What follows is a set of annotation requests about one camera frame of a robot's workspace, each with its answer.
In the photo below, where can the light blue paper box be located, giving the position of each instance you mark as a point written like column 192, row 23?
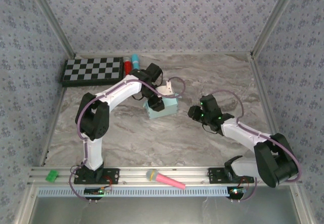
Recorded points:
column 167, row 108

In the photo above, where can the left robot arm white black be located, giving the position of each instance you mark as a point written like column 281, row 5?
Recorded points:
column 121, row 92

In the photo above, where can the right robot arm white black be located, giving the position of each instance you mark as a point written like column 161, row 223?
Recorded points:
column 243, row 135

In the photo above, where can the teal toy microphone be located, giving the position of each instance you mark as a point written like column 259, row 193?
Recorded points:
column 136, row 61

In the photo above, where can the red glitter tube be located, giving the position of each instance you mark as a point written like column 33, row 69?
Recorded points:
column 127, row 65

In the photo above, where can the black and grey chessboard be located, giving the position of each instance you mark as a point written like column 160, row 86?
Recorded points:
column 88, row 69

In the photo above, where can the pink toy microphone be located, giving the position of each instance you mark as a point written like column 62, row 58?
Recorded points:
column 167, row 179

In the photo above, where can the green toy block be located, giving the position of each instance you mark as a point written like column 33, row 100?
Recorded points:
column 51, row 176

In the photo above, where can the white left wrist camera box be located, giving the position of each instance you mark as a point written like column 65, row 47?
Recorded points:
column 165, row 89

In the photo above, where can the aluminium rear rail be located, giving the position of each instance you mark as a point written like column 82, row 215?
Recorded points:
column 164, row 53

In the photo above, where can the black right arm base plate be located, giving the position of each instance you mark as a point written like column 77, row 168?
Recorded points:
column 215, row 176

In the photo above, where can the aluminium mounting rail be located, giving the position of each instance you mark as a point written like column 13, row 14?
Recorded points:
column 136, row 176

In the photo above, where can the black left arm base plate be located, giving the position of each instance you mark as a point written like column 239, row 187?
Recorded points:
column 112, row 176

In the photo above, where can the aluminium corner post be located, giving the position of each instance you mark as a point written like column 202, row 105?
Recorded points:
column 52, row 18
column 274, row 18

